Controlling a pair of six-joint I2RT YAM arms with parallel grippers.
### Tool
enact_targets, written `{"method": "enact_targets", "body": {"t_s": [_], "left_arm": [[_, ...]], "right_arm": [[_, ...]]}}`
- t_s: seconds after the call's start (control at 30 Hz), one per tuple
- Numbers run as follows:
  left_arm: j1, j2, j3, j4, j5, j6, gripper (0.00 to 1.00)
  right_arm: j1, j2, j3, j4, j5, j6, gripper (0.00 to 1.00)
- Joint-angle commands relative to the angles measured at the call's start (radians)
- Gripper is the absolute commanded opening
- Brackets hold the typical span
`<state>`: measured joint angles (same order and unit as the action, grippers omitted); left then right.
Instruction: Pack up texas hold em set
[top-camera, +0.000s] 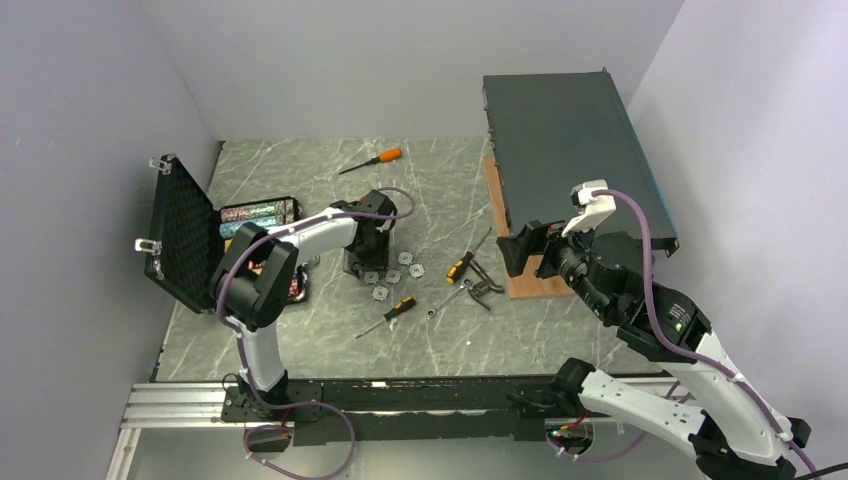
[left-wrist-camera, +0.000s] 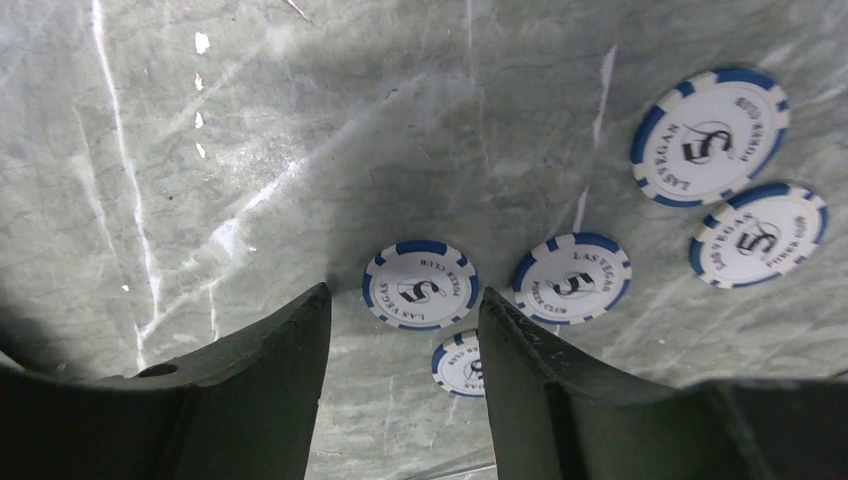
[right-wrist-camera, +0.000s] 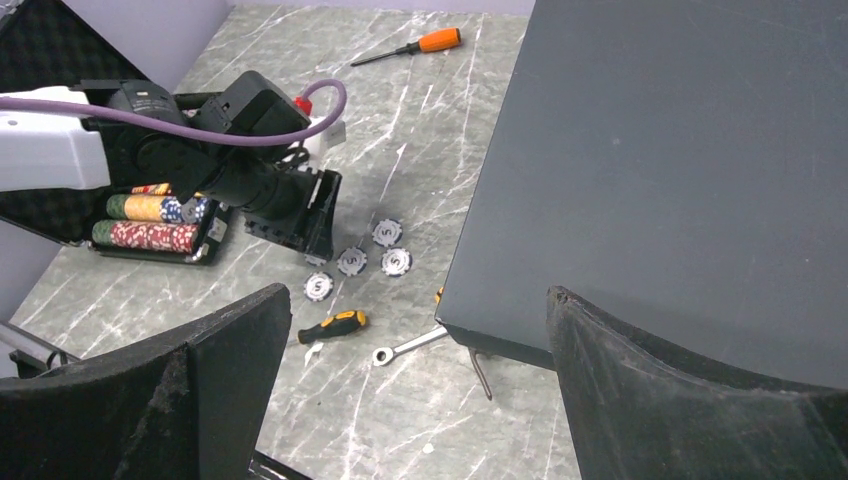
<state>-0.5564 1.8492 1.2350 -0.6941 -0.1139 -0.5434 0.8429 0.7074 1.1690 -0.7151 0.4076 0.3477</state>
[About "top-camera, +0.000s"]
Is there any orange handled screwdriver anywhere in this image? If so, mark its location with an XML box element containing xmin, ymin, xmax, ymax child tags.
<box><xmin>338</xmin><ymin>147</ymin><xmax>403</xmax><ymax>175</ymax></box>

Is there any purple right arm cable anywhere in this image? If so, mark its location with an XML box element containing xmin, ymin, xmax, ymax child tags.
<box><xmin>547</xmin><ymin>188</ymin><xmax>823</xmax><ymax>477</ymax></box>

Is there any black poker chip case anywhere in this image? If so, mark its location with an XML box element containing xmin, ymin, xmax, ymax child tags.
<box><xmin>134</xmin><ymin>154</ymin><xmax>321</xmax><ymax>315</ymax></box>

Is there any silver ratchet wrench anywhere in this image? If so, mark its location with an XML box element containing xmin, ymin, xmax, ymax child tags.
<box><xmin>426</xmin><ymin>279</ymin><xmax>473</xmax><ymax>319</ymax></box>

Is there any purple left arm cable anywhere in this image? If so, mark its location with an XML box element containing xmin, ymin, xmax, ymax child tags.
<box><xmin>217</xmin><ymin>186</ymin><xmax>417</xmax><ymax>480</ymax></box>

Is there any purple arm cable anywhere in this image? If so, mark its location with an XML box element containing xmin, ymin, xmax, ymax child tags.
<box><xmin>217</xmin><ymin>186</ymin><xmax>417</xmax><ymax>480</ymax></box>
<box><xmin>547</xmin><ymin>188</ymin><xmax>823</xmax><ymax>477</ymax></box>

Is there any black yellow long screwdriver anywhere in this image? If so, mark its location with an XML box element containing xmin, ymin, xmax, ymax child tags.
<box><xmin>445</xmin><ymin>227</ymin><xmax>493</xmax><ymax>284</ymax></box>

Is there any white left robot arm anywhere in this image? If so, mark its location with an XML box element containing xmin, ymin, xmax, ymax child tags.
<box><xmin>209</xmin><ymin>188</ymin><xmax>405</xmax><ymax>420</ymax></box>

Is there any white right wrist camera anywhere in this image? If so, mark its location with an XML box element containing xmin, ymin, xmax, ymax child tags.
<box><xmin>561</xmin><ymin>180</ymin><xmax>616</xmax><ymax>238</ymax></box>

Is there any dark metal clamp tool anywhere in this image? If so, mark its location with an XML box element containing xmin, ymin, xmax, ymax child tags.
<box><xmin>468</xmin><ymin>260</ymin><xmax>506</xmax><ymax>311</ymax></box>

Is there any wooden board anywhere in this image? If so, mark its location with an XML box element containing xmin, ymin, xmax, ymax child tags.
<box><xmin>482</xmin><ymin>155</ymin><xmax>574</xmax><ymax>300</ymax></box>

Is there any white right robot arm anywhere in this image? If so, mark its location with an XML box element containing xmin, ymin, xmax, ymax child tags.
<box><xmin>497</xmin><ymin>221</ymin><xmax>811</xmax><ymax>479</ymax></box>

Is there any black yellow short screwdriver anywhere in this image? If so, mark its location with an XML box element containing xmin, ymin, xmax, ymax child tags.
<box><xmin>355</xmin><ymin>296</ymin><xmax>417</xmax><ymax>339</ymax></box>

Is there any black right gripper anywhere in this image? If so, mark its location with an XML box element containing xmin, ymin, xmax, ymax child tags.
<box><xmin>495</xmin><ymin>210</ymin><xmax>614</xmax><ymax>319</ymax></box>

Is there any dark grey rack unit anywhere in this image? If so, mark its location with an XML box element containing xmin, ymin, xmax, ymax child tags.
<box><xmin>482</xmin><ymin>70</ymin><xmax>679</xmax><ymax>255</ymax></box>

